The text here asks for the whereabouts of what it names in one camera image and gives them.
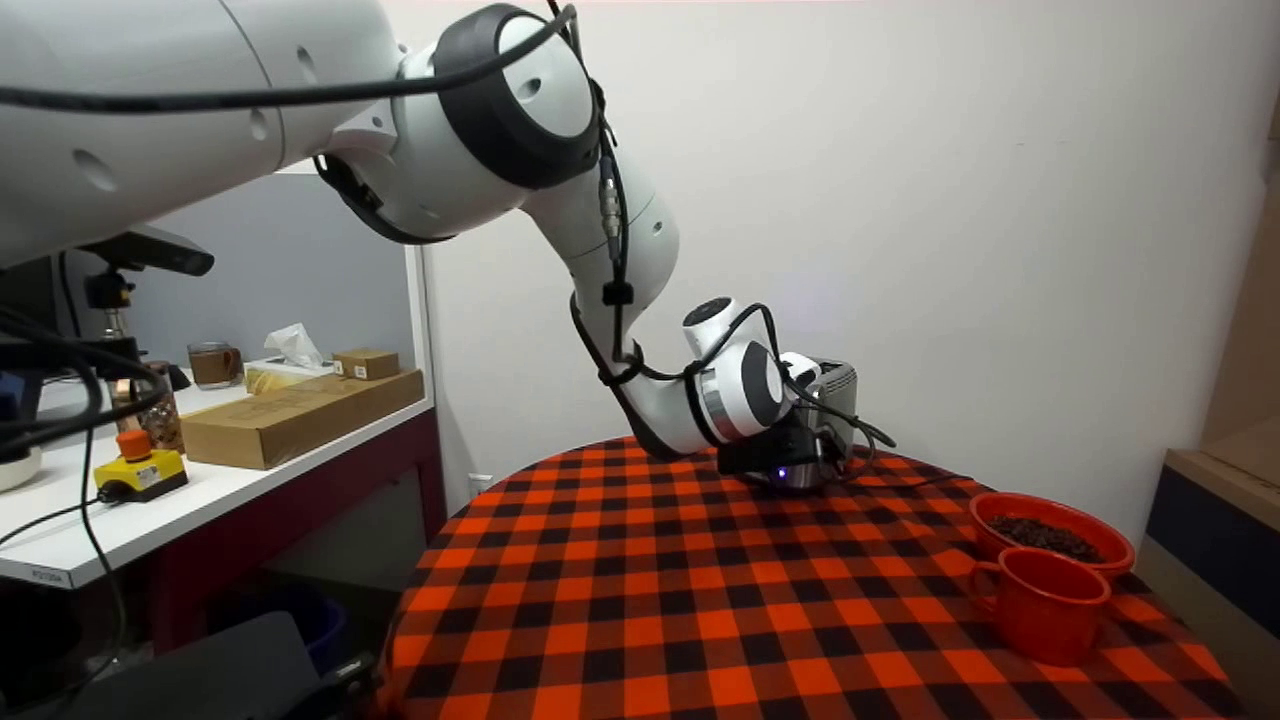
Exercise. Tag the small brown box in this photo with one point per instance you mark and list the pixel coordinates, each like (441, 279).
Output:
(213, 361)

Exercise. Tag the orange black checkered tablecloth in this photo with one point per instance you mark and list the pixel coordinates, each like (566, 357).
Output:
(693, 603)

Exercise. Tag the flat cardboard box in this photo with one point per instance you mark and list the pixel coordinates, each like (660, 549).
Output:
(293, 416)

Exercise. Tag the silver two-slot toaster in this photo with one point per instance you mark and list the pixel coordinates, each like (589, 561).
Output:
(839, 394)

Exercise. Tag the white desk with red front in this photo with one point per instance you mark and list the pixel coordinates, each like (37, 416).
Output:
(200, 503)

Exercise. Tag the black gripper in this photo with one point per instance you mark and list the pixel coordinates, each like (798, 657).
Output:
(794, 445)

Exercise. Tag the tissue box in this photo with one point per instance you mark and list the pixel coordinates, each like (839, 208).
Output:
(286, 361)

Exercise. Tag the yellow toy with orange top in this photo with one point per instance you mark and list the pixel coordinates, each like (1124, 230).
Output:
(138, 465)

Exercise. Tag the coffee beans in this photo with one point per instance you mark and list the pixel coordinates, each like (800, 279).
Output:
(1046, 536)

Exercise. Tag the red mug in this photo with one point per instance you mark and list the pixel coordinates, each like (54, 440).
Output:
(1046, 615)

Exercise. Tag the black chair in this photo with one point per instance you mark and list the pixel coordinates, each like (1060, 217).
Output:
(213, 675)

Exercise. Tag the small cardboard box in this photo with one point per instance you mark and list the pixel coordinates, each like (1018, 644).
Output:
(368, 361)

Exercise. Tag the black camera on stand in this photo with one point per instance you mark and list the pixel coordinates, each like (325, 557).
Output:
(145, 252)

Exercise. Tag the wooden cabinet with dark panel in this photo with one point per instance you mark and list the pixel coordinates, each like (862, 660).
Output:
(1233, 401)

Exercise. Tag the grey partition panel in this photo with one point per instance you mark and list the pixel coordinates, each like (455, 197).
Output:
(293, 267)

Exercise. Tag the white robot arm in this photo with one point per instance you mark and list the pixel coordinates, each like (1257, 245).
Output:
(441, 132)

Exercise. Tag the brown shiny cup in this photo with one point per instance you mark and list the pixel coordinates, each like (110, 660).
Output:
(151, 413)

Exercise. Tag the red bowl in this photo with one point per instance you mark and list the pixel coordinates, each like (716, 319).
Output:
(992, 514)

